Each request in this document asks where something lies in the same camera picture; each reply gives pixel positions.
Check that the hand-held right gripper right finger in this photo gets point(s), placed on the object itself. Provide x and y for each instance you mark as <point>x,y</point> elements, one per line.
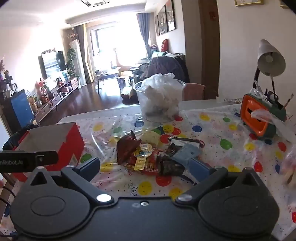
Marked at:
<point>201,169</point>

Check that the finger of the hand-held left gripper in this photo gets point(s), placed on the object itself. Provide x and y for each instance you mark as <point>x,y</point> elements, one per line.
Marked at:
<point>27,161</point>

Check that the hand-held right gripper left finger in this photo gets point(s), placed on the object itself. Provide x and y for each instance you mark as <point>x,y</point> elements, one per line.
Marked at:
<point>89,166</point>

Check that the grey blue snack packet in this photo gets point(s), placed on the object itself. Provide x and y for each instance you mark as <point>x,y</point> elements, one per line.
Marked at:
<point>187,152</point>

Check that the red cardboard box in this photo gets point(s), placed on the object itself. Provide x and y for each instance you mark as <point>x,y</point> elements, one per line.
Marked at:
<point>69,146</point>

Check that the small black snack packet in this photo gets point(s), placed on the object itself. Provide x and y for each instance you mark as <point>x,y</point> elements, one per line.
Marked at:
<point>171,168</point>

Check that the silver snack packet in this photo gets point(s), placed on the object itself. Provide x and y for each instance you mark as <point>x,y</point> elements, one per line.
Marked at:
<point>185,141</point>

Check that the dark chocolate candy packet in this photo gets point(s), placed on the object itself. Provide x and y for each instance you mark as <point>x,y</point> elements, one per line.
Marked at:
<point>171,150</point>

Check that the brown snack packet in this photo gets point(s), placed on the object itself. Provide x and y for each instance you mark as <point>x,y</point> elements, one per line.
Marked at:
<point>126,148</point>

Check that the red noodle packet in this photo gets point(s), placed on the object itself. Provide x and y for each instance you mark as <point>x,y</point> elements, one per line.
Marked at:
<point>152,165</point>

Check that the yellow snack packet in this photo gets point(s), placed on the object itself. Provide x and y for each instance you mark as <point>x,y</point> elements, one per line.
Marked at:
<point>141,158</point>

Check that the cream snack packet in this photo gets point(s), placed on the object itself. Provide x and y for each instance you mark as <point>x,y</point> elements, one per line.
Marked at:
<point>150,138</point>

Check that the dark chair back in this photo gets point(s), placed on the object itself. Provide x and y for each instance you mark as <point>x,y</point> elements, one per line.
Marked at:
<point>18,134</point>

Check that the balloon print tablecloth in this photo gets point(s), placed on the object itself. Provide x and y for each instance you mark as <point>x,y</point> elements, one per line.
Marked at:
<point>208,129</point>

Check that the dark cabinet blue front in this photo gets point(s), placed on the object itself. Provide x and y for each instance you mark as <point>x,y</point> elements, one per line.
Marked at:
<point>20,106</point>

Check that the wooden TV cabinet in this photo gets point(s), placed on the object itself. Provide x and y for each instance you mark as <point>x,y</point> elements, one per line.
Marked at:
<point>57,97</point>

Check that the kettle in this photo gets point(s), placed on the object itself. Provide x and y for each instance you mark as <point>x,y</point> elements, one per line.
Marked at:
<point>14,87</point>

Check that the pink chair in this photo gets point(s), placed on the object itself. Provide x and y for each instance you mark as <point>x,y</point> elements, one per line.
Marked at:
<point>194,91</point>

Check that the orange lidded container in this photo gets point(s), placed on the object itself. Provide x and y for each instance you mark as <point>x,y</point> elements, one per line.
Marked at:
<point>254,111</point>

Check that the clear plastic container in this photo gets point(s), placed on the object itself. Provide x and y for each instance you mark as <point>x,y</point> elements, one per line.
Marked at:
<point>150,109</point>

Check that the clear plastic bag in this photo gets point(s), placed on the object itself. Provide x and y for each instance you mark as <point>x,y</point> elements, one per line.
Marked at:
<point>270,120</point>

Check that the crumpled white plastic bag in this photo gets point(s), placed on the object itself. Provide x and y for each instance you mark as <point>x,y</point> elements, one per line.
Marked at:
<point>161,92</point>

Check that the pale pink plastic bag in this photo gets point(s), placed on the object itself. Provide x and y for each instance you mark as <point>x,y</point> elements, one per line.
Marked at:
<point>290,166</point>

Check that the coffee table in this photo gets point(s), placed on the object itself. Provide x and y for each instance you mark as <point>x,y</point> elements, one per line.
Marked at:
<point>107,76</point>

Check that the pink flowers in vase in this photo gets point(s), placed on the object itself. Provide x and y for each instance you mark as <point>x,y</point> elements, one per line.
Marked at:
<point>1,67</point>

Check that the television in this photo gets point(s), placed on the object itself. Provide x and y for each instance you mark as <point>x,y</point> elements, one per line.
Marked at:
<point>53,62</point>

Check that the grey curtain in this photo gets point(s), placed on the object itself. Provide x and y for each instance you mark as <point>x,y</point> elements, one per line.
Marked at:
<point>89,64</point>

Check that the green potted plant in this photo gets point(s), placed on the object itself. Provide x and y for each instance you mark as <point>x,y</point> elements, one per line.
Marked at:
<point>70,60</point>

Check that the pile of dark clothes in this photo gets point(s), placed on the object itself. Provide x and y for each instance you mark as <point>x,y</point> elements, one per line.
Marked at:
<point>161,67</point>

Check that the white standing air conditioner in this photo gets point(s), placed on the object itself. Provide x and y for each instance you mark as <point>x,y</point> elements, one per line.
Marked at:
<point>78,58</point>

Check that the wooden door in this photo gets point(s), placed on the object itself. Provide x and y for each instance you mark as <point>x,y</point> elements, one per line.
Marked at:
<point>208,51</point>

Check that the green sofa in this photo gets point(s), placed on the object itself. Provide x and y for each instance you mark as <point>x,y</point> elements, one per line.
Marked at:
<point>157,54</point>

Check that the red cushion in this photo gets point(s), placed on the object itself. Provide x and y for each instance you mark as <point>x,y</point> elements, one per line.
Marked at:
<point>164,45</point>

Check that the grey desk lamp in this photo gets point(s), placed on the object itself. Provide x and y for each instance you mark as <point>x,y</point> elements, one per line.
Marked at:
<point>270,58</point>

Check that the pink blossom branch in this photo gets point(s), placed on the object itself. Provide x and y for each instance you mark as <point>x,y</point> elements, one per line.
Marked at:
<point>72,35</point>

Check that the blue curtain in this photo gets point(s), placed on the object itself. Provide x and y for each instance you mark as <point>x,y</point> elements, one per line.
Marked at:
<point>144,30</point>

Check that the red door sticker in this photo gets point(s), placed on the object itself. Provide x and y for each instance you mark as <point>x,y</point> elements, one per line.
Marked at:
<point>211,14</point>

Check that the ceiling air vent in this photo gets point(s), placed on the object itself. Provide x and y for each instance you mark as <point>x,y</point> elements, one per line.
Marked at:
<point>94,2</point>

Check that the gold framed picture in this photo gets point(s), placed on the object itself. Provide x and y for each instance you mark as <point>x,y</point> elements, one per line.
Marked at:
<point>248,2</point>

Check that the framed wall picture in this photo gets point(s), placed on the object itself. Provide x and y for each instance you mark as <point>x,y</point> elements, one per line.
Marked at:
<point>162,19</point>
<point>157,25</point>
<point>170,15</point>

